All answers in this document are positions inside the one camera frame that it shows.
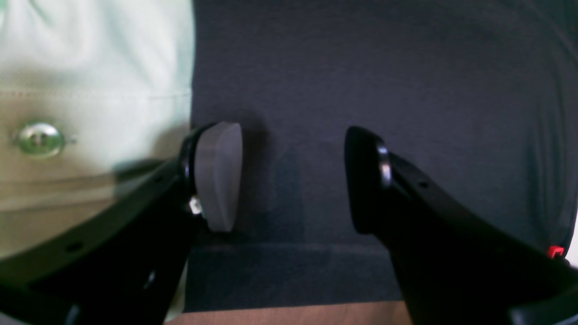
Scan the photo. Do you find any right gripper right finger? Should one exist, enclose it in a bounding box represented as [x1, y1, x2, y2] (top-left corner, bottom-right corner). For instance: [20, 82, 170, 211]
[344, 127, 578, 325]

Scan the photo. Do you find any black table cloth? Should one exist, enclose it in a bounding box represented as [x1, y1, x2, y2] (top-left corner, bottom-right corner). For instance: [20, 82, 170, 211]
[185, 0, 578, 312]

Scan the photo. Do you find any light green T-shirt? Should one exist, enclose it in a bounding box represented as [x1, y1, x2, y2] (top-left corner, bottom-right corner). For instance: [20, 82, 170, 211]
[0, 0, 196, 259]

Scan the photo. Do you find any bottom blue-red bar clamp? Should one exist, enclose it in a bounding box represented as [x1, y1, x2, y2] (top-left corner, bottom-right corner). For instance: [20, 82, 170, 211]
[548, 246, 565, 259]

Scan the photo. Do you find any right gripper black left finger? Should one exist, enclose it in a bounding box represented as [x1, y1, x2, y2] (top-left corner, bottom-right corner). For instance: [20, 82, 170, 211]
[0, 121, 243, 325]

